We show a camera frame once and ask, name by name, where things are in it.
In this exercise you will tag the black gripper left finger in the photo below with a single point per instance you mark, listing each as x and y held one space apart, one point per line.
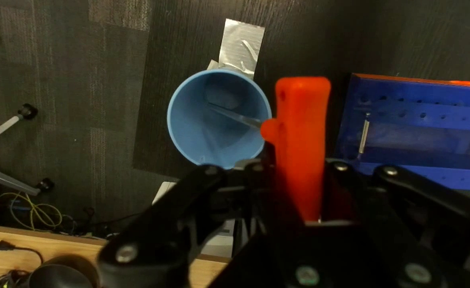
182 225

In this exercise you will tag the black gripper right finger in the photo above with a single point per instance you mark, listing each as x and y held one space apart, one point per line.
405 214

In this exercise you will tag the orange plastic object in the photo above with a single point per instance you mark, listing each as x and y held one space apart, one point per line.
301 145

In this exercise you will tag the large blue plastic cup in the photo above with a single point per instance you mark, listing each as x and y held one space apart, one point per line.
214 122

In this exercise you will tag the blue rack with orange base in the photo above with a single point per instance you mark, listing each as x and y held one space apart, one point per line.
421 129

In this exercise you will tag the black round knob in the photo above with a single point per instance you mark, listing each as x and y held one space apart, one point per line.
60 276

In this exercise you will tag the wooden table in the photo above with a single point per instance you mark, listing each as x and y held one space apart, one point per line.
49 250

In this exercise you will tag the grey tripod leg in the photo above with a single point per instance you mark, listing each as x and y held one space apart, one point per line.
4 129
12 182

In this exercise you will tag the silver tape patch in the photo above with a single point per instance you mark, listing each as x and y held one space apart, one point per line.
241 46

